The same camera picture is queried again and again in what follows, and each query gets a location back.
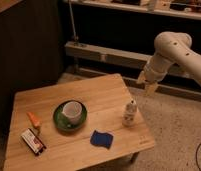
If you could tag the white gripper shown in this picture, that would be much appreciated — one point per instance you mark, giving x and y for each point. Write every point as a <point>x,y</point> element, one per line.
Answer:
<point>154,71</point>

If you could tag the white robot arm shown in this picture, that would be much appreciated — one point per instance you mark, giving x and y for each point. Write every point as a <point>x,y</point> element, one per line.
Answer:
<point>170,48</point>

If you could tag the blue sponge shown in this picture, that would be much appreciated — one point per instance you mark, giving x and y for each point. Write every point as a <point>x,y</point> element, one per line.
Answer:
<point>101,139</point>

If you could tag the white cup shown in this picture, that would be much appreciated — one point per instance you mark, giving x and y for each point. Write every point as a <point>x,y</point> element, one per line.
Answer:
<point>72,111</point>

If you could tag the metal pole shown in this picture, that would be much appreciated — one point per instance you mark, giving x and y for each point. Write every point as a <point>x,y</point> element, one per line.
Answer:
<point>75,37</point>

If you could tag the wooden table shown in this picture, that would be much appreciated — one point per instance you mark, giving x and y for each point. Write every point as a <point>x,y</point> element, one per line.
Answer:
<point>105,99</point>

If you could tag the cluttered shelf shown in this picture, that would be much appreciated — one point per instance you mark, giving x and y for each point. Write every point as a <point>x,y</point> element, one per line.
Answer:
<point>157,7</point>

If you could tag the green plate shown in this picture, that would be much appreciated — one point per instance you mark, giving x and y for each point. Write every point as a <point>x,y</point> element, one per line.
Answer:
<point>63,124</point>

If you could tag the orange carrot toy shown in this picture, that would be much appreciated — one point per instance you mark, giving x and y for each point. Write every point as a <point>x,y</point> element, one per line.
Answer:
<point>34,120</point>

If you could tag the red white snack box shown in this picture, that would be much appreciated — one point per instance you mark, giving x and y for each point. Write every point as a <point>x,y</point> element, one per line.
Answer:
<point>33,141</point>

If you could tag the grey rail beam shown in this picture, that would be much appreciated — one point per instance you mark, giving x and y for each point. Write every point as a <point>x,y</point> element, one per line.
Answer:
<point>105,54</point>

